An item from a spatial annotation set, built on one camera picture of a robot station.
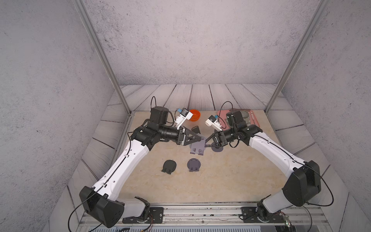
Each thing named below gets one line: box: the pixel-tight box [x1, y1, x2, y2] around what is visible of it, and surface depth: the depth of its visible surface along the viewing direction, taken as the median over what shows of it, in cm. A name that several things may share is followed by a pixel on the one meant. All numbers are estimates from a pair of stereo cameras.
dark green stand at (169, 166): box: [161, 159, 177, 175], surface depth 92 cm
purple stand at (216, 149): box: [211, 142, 224, 153], surface depth 101 cm
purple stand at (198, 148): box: [189, 136, 206, 156], surface depth 65 cm
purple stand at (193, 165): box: [186, 158, 201, 172], surface depth 93 cm
